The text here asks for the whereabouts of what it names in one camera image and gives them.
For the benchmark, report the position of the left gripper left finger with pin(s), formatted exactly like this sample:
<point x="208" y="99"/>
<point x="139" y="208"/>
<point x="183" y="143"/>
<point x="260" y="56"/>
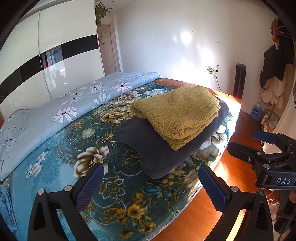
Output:
<point x="44" y="221"/>

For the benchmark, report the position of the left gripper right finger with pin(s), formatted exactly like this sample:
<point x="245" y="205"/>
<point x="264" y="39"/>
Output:
<point x="229" y="200"/>

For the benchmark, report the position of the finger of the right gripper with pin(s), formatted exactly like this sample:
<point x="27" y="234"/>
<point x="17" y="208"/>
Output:
<point x="265" y="137"/>

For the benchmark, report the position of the mustard knitted sweater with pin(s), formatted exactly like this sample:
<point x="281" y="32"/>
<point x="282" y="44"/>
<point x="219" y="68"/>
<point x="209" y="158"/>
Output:
<point x="179" y="115"/>

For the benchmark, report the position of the hanging clothes on rack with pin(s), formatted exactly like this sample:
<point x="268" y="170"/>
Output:
<point x="272" y="78"/>

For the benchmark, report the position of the right hand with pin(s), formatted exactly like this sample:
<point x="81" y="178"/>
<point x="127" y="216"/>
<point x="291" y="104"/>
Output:
<point x="274" y="197"/>

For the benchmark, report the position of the blue detergent bottle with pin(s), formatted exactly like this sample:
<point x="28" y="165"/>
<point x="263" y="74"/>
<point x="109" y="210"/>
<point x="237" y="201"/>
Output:
<point x="256" y="112"/>

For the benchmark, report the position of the blue fleece garment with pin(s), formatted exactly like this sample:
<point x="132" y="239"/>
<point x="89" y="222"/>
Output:
<point x="7" y="211"/>

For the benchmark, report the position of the dark navy folded garment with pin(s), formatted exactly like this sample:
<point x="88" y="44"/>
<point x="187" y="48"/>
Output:
<point x="157" y="157"/>

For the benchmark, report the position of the teal floral bed blanket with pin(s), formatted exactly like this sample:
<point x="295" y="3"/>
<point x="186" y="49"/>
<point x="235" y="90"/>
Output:
<point x="128" y="204"/>

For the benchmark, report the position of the light blue floral duvet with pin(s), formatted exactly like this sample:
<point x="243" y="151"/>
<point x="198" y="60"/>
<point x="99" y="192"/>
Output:
<point x="27" y="129"/>

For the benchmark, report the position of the white black sliding wardrobe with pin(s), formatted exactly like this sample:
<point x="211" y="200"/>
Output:
<point x="52" y="51"/>

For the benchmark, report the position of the wooden door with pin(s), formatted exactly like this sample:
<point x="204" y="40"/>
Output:
<point x="107" y="49"/>

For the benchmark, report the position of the hanging green plant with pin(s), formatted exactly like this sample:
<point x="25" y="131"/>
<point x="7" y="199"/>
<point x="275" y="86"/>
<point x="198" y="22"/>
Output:
<point x="101" y="12"/>

